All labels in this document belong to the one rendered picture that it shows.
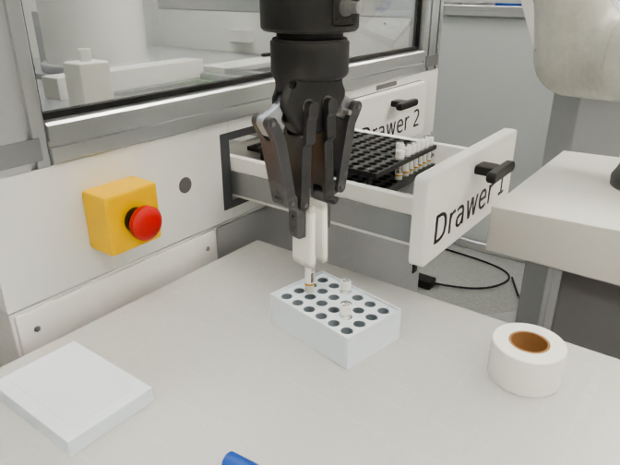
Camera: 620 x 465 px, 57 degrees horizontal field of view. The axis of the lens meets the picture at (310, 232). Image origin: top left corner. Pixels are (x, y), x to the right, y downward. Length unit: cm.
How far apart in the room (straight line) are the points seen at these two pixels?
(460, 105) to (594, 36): 165
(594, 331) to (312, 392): 57
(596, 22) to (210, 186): 61
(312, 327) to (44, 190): 32
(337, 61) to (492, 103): 202
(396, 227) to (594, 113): 110
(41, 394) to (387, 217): 41
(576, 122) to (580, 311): 79
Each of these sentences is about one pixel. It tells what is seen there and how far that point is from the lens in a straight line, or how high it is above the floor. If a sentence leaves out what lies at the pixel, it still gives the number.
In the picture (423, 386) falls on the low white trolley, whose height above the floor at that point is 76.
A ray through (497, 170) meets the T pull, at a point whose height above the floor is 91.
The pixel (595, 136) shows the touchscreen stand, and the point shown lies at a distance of 174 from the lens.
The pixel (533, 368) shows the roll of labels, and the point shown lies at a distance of 58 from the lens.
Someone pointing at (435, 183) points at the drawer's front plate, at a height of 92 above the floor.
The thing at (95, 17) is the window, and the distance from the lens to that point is 70.
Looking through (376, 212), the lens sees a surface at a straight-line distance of 69.
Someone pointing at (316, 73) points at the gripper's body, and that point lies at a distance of 53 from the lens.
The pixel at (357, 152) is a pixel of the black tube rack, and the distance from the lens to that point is 82.
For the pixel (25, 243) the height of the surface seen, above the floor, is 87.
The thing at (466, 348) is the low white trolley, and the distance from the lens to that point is 65.
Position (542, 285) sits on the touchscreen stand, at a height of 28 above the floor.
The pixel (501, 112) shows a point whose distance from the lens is 253.
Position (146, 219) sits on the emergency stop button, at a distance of 65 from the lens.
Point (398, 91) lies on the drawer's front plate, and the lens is 117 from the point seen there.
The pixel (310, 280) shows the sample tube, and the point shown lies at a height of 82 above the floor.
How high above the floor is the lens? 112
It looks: 24 degrees down
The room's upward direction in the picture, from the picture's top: straight up
